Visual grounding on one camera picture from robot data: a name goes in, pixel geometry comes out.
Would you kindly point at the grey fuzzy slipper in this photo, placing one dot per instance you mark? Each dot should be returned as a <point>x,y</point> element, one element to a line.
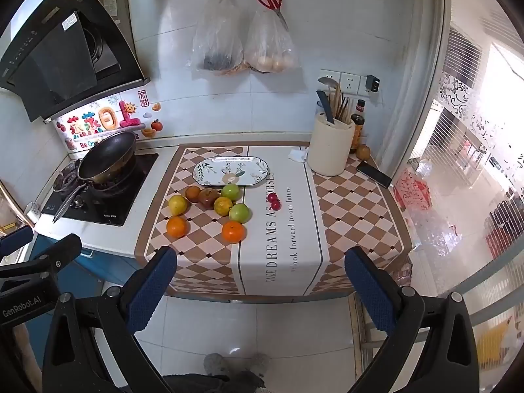
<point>258,363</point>
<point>214,364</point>

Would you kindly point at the cream utensil holder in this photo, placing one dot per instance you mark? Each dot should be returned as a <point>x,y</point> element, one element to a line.
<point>327,147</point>

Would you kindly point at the dark red apple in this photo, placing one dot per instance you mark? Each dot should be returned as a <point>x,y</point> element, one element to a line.
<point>208,199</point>

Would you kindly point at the green apple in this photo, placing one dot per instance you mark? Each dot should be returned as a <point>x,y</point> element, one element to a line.
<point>239,213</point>
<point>230,191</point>

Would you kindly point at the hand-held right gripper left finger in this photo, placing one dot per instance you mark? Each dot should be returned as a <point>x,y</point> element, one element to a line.
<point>153,282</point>

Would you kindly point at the small brown round fruit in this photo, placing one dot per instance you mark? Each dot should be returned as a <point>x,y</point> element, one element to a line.
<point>363,152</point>

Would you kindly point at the blue base cabinet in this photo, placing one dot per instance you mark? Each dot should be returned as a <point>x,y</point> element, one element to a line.
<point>94,270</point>

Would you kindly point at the steel ladle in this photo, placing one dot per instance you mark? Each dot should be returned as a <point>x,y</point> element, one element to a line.
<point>327,82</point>

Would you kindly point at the black frying pan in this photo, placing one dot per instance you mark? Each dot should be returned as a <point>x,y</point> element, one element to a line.
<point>108,155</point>

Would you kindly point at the person's dark trousers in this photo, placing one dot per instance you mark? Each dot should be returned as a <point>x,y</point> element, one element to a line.
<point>213,382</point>

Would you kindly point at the wooden chopsticks bundle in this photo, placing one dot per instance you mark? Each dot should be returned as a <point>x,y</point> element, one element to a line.
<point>342,108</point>

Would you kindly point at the plastic bag with eggs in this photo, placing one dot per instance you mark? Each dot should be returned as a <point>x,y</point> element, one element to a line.
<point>270,49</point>

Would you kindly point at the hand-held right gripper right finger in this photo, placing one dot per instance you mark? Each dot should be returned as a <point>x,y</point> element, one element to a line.
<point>368,290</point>

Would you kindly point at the red capped sauce bottle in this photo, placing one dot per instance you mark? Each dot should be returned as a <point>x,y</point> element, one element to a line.
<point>360,107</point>

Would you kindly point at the dark sauce bottle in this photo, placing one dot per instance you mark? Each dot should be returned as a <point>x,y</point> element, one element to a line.
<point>357,133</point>

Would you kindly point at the black plug adapter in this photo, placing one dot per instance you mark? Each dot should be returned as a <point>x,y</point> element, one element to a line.
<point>372,83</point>

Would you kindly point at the white wall socket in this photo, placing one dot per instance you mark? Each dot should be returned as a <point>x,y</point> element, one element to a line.
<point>350,83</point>
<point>362,88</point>

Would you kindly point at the yellow orange citrus fruit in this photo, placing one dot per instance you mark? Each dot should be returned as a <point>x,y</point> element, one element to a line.
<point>223,206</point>

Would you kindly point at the colourful wall sticker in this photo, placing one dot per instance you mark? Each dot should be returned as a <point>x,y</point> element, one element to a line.
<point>110,120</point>

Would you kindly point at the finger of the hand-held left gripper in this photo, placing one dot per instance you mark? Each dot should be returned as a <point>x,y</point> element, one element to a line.
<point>57,251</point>
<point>16,239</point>

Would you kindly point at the black smartphone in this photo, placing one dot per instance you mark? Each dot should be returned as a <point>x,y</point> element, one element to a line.
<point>373,174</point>

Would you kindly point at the patterned glass sliding door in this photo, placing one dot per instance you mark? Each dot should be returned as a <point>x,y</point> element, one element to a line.
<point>458,172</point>

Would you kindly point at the black range hood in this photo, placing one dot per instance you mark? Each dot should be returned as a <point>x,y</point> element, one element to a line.
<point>61,49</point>

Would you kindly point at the black gas stove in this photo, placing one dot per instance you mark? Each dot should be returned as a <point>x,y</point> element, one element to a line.
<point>123,200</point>

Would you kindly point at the orange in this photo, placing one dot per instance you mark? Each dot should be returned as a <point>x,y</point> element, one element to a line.
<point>177,227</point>
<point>233,231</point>

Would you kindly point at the checkered brown table mat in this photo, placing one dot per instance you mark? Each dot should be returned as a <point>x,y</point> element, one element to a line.
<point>360,221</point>

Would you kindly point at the yellow pear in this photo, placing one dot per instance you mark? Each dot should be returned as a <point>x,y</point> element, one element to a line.
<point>178,204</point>

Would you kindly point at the floral ceramic plate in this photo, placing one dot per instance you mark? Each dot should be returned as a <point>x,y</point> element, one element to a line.
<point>245,170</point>

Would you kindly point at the plastic bag with dark contents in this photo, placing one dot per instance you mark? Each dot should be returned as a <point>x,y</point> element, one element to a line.
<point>217,45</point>

